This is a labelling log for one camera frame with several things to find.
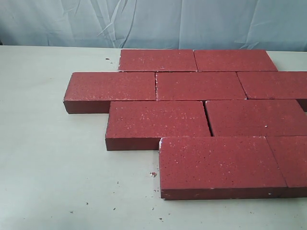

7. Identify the red brick front right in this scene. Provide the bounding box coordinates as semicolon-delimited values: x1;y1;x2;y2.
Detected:
266;136;307;198

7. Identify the red placed brick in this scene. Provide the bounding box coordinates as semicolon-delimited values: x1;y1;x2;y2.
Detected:
156;72;247;101

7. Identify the red brick bottom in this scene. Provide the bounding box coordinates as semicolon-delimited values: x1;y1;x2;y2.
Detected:
63;72;156;114

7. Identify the red brick third row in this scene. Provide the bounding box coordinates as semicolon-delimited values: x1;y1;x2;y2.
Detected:
205;99;307;137

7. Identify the red brick back left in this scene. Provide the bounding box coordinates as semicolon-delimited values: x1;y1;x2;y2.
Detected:
118;49;198;72

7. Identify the red brick second row right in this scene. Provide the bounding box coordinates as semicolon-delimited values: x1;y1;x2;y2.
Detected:
237;71;307;99

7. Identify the red brick front left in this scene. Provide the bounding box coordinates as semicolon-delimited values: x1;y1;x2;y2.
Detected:
159;137;287;200

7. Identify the white backdrop sheet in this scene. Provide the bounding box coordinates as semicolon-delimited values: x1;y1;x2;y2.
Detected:
0;0;307;51

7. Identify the red brick top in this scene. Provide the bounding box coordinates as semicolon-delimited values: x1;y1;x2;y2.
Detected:
105;101;211;151

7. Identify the red brick back right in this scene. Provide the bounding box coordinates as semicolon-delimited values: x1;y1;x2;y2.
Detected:
194;49;278;72

